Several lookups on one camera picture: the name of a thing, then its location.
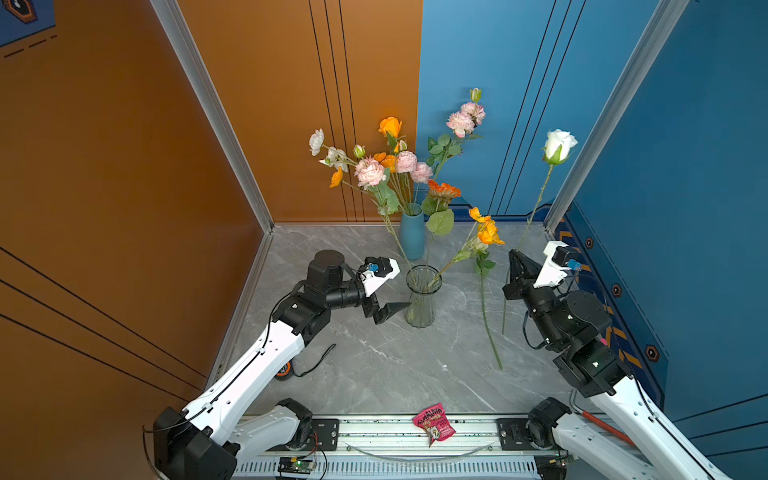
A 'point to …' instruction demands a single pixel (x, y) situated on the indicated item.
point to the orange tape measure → (285, 372)
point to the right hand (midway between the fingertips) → (507, 252)
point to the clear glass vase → (422, 282)
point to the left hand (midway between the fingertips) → (400, 281)
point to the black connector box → (551, 467)
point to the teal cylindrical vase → (413, 232)
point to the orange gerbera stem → (441, 219)
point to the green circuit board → (291, 464)
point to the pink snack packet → (434, 421)
